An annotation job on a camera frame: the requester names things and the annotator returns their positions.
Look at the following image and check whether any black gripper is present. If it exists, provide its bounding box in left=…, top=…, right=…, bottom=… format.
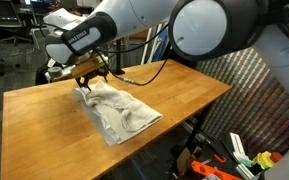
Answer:
left=75, top=67, right=110, bottom=92

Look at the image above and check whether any white woven cloth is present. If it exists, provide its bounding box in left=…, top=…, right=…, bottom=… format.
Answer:
left=83, top=79, right=164, bottom=135

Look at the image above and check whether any black vertical stand pole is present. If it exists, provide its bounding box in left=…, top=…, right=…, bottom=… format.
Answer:
left=112, top=38, right=127, bottom=76

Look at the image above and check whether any grey tape roll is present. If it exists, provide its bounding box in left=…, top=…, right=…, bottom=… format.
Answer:
left=46, top=66, right=64, bottom=80

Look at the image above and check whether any white pipe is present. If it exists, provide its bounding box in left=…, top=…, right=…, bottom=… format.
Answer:
left=147, top=25, right=163, bottom=64
left=140, top=27, right=155, bottom=65

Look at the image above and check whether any open cardboard box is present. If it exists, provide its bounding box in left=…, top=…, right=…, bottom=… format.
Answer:
left=175, top=145, right=202, bottom=173

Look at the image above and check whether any yellow green plastic object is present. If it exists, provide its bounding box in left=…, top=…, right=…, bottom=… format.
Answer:
left=251, top=150, right=275, bottom=170

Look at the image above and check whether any orange round cap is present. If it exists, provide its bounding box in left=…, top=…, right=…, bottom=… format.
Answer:
left=269, top=151, right=285, bottom=164

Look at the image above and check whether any brown wrist camera box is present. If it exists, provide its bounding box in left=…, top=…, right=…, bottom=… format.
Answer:
left=69, top=54, right=105, bottom=80

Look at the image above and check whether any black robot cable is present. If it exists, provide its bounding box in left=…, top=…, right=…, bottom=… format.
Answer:
left=38, top=22, right=172, bottom=87

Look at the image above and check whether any silver floor rail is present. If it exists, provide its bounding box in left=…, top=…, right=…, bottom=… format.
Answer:
left=180, top=121, right=216, bottom=145

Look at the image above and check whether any orange handled clamp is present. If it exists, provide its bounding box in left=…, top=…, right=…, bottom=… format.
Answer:
left=203, top=139, right=228, bottom=165

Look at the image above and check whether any white aluminium rail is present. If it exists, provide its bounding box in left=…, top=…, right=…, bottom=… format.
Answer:
left=229, top=132, right=256, bottom=180

